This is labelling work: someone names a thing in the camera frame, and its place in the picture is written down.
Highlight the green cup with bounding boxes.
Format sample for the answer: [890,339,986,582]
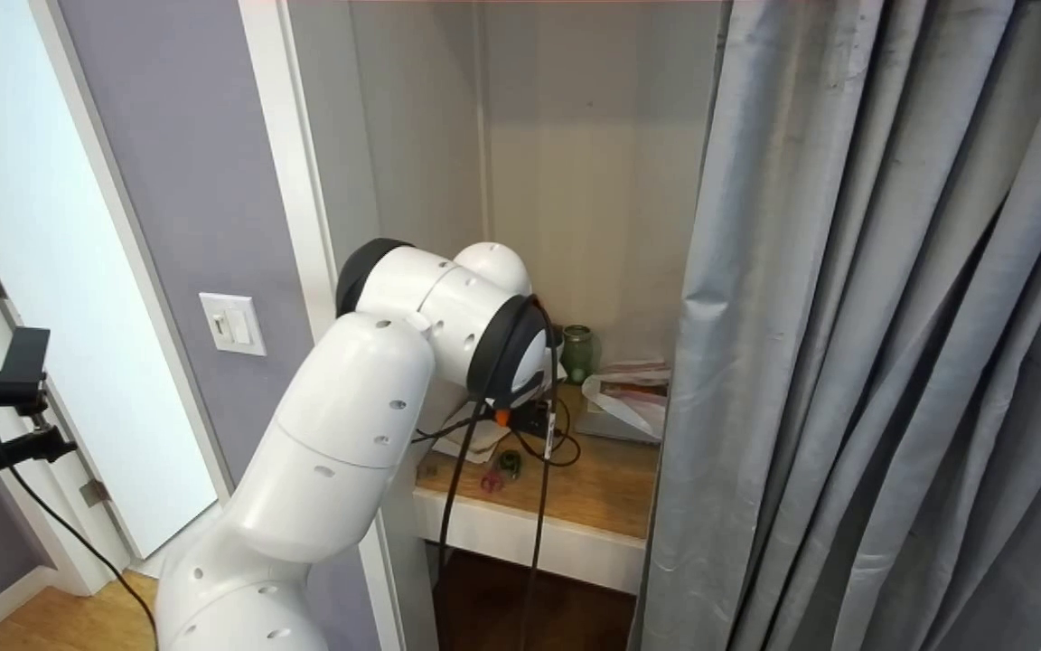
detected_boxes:
[555,322,601,388]

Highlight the wooden shelf with white edge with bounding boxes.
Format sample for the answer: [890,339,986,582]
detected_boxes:
[412,418,663,596]

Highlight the grey curtain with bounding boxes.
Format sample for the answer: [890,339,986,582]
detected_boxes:
[636,0,1041,651]

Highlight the white door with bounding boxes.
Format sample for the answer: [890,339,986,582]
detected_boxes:
[0,0,220,573]

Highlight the red handled scissors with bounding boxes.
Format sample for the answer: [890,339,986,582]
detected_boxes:
[478,444,525,497]

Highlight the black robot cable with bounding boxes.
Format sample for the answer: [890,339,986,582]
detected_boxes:
[409,339,584,608]

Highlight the white light switch plate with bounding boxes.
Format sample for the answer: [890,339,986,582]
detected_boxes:
[196,288,271,363]

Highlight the thin black camera cable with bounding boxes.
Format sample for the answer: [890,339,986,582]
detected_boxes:
[0,374,162,632]

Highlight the black camera on stand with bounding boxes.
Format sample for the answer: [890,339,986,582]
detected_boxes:
[0,324,53,411]

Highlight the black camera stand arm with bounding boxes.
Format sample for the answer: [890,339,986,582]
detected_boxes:
[0,428,79,497]

